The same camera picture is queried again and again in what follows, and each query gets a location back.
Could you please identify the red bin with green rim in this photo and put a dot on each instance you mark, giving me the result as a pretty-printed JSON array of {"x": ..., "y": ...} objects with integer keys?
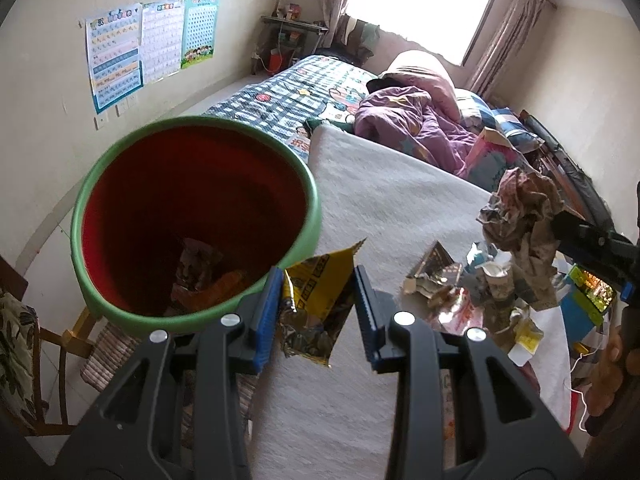
[{"x": 200, "y": 185}]

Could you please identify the person's right hand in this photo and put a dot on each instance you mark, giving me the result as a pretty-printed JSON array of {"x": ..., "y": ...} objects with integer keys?
[{"x": 605, "y": 370}]

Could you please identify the blue silver wrapper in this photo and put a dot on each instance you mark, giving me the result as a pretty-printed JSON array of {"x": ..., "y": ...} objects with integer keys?
[{"x": 480, "y": 255}]

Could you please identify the pink pillow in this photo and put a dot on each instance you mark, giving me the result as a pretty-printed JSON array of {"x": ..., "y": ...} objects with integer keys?
[{"x": 420, "y": 67}]

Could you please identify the purple quilt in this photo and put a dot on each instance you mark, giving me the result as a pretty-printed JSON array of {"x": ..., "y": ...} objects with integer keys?
[{"x": 400, "y": 115}]

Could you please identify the cluttered metal shelf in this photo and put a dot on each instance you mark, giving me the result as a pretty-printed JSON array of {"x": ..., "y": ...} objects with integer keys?
[{"x": 295, "y": 22}]

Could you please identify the striped stool cushion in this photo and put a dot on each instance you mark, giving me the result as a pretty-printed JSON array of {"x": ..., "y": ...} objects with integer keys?
[{"x": 112, "y": 355}]

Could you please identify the blue checked pillow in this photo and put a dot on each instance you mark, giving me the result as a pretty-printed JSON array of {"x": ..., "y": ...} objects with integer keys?
[{"x": 505, "y": 120}]

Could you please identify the bright blue box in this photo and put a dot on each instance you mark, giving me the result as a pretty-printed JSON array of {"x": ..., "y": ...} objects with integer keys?
[{"x": 577, "y": 315}]

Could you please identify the yellow snack wrapper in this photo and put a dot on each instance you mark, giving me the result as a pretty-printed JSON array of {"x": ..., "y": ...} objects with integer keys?
[{"x": 315, "y": 300}]

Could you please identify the white wall chart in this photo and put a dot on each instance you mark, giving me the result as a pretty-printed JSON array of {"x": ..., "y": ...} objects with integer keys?
[{"x": 162, "y": 40}]

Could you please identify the orange wrapper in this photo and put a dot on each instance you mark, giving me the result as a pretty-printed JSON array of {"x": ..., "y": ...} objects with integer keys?
[{"x": 215, "y": 290}]

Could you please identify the red bag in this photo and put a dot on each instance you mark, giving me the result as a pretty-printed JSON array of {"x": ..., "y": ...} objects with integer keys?
[{"x": 274, "y": 61}]

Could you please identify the yellow white carton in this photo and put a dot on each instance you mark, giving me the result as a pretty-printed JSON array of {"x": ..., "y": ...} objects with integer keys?
[{"x": 525, "y": 337}]

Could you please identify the white wall switch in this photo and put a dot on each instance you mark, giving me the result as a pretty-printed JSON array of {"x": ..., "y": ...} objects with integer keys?
[
  {"x": 126, "y": 107},
  {"x": 102, "y": 121}
]

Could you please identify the dark green cloth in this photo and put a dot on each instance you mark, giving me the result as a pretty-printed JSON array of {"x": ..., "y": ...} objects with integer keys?
[{"x": 362, "y": 37}]

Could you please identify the teal cartoon wall chart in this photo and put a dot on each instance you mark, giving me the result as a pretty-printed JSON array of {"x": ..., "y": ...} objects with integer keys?
[{"x": 200, "y": 30}]

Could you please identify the clear bottle striped label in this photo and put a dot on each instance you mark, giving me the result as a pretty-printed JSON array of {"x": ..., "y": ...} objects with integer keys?
[{"x": 497, "y": 277}]

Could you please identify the red white wrapper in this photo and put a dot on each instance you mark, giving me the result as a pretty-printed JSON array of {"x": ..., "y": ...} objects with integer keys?
[{"x": 460, "y": 317}]

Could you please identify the patterned curtain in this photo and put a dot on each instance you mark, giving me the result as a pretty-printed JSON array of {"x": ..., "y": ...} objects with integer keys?
[
  {"x": 510, "y": 35},
  {"x": 332, "y": 0}
]

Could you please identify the pink cardboard box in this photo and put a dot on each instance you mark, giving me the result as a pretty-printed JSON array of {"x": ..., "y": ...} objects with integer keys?
[{"x": 487, "y": 157}]

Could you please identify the brown snack package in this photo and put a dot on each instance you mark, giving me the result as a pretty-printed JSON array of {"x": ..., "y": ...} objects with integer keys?
[{"x": 435, "y": 265}]

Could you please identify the dark wooden chair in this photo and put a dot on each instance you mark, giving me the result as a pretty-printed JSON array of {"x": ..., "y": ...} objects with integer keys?
[{"x": 65, "y": 340}]

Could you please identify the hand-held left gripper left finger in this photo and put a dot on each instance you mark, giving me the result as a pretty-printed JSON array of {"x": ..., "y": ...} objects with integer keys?
[{"x": 267, "y": 320}]

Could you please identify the floral seat cushion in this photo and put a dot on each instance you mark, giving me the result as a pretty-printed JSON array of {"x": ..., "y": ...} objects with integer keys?
[{"x": 15, "y": 350}]

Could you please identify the checkered cartoon bed blanket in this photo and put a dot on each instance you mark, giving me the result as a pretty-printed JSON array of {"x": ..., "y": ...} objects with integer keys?
[{"x": 280, "y": 95}]

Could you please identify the brown paper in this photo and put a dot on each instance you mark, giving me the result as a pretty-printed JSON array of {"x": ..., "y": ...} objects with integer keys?
[{"x": 520, "y": 220}]

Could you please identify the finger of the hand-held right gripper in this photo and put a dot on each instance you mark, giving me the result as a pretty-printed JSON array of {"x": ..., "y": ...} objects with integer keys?
[{"x": 570, "y": 235}]

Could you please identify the long black bag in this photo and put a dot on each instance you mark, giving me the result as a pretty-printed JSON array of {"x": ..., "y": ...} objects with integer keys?
[{"x": 575, "y": 175}]

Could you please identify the silver printed wrapper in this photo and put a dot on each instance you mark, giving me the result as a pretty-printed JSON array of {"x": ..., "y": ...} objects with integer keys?
[{"x": 195, "y": 260}]

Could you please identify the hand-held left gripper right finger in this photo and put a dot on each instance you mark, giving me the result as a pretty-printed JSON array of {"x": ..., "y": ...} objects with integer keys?
[{"x": 364, "y": 320}]

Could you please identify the bright window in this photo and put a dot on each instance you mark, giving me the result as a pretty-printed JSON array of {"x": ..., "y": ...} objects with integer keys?
[{"x": 420, "y": 0}]

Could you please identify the green printed packet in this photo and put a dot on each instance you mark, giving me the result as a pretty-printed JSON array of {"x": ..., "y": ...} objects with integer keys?
[{"x": 592, "y": 287}]

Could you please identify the blue striped wall chart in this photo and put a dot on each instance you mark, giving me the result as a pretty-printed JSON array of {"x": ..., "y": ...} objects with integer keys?
[{"x": 112, "y": 55}]

